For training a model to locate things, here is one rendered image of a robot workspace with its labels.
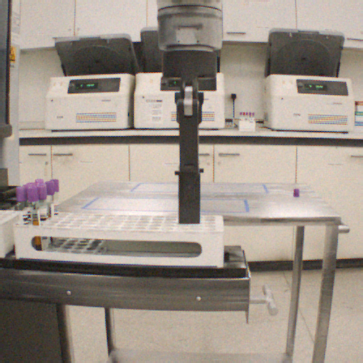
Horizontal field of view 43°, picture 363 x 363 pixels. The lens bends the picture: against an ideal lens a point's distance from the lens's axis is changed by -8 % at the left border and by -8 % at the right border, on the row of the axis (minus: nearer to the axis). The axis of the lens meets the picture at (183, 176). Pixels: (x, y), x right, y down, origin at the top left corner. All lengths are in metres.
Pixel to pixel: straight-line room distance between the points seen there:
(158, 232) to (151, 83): 2.42
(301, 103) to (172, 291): 2.46
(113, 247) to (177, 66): 0.30
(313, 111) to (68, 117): 1.53
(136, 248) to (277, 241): 2.39
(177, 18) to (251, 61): 3.00
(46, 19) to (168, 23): 2.89
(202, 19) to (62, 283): 0.40
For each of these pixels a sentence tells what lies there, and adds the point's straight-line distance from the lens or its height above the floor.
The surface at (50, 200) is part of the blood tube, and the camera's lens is 0.73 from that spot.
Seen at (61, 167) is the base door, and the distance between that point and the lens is 3.12.
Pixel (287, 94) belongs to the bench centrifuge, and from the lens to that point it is 3.01.
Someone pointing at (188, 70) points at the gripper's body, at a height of 1.07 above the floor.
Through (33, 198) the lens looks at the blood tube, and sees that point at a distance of 0.68.
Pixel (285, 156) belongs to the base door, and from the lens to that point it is 3.01.
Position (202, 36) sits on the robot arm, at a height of 1.12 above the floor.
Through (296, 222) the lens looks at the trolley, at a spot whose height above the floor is 0.81.
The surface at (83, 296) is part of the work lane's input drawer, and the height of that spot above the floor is 0.77.
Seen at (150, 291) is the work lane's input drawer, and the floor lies 0.79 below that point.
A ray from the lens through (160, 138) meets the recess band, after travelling 3.02.
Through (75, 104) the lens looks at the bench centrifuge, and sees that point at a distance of 3.08.
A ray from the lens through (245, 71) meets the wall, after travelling 3.61.
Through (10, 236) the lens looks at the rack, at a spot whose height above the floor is 0.84.
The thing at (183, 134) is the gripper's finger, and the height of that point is 0.99.
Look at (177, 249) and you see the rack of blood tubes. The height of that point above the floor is 0.81.
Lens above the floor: 1.02
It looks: 8 degrees down
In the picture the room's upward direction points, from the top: straight up
